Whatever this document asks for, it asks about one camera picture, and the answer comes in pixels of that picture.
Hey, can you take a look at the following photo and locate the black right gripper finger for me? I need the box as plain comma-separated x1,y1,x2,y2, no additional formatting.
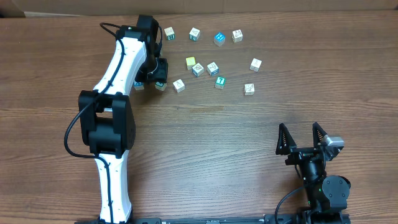
312,122,327,147
275,123,297,155

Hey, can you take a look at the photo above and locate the green 4 wooden block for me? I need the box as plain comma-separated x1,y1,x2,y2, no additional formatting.
155,82,167,91

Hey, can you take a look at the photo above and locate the leaf drawing wooden block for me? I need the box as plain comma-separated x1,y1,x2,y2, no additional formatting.
192,63,205,77

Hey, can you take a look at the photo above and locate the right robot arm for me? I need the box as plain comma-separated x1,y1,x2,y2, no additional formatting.
274,122,351,224

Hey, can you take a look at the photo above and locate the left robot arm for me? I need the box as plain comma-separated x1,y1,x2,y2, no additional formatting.
76,15,168,223

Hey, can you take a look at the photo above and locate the blue X wooden block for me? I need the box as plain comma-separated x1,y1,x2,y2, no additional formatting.
134,82,144,91

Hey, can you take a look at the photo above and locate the wooden block red drawing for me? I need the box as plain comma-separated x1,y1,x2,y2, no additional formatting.
173,79,185,93

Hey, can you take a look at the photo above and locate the yellow top wooden block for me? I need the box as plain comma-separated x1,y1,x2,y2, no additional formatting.
186,57,197,70

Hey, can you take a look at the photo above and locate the wooden block teal letter side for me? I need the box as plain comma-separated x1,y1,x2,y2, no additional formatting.
189,27,200,42

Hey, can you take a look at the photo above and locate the wooden block blue side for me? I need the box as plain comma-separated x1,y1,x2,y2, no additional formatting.
207,62,219,76

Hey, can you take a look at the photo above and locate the wooden block lower right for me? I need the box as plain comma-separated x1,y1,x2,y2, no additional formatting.
244,83,255,96

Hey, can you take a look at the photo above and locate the green 7 wooden block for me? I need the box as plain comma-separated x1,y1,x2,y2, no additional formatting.
215,77,226,89

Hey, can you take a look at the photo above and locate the blue top wooden block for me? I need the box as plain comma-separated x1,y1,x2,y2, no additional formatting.
214,32,226,47

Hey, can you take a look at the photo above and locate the wooden block far right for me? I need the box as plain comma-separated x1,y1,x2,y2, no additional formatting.
249,58,262,72

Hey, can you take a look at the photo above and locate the wooden block drawing top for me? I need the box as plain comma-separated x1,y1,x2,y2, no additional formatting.
232,29,243,43

